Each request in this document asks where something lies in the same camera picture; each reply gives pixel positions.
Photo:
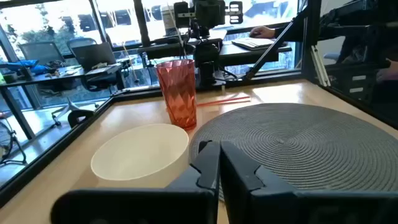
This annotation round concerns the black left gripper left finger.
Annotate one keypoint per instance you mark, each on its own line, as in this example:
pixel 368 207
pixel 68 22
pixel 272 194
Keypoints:
pixel 208 161

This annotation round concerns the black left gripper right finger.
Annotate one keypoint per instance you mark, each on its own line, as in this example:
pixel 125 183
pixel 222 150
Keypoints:
pixel 236 168

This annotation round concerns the red drinking straw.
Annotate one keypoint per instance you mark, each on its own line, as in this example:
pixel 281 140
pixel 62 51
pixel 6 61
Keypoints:
pixel 224 101

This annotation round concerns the white round bowl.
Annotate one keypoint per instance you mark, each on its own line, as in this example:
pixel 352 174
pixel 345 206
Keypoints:
pixel 140 155

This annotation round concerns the person's forearm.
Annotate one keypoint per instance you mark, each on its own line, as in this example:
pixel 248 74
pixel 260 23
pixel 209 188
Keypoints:
pixel 278 31

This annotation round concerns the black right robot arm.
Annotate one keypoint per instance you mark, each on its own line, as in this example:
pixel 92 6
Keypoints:
pixel 206 62

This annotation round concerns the dark grey desk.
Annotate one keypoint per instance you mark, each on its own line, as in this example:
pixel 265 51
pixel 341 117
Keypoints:
pixel 168 49
pixel 242 56

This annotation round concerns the silver laptop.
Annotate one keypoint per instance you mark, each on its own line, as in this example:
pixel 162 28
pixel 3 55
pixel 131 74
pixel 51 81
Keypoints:
pixel 255 43

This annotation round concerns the person's hand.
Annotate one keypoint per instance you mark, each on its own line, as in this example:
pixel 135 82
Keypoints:
pixel 261 32
pixel 388 73

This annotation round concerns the grey round woven placemat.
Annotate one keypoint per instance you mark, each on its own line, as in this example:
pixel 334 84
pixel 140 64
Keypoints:
pixel 295 146

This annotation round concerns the red faceted plastic tumbler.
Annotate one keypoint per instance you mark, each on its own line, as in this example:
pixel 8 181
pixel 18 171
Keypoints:
pixel 178 93

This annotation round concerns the dark open laptop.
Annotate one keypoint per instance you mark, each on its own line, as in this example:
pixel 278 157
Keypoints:
pixel 93 56

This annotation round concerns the grey mesh office chair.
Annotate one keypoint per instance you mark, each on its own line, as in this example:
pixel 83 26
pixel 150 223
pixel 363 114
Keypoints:
pixel 40 51
pixel 81 42

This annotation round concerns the black drawer cabinet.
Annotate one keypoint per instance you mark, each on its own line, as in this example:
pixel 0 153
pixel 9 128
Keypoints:
pixel 351 99

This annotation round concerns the white chair base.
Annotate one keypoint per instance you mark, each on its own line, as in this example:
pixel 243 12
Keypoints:
pixel 70 107

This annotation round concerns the black office desk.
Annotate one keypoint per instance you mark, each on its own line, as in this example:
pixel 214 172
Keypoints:
pixel 37 79

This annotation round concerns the silver aluminium bracket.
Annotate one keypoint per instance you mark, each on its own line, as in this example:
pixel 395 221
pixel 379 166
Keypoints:
pixel 320 67

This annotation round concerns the black aluminium table frame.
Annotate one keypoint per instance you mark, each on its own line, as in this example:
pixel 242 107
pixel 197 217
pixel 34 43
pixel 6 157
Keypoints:
pixel 31 169

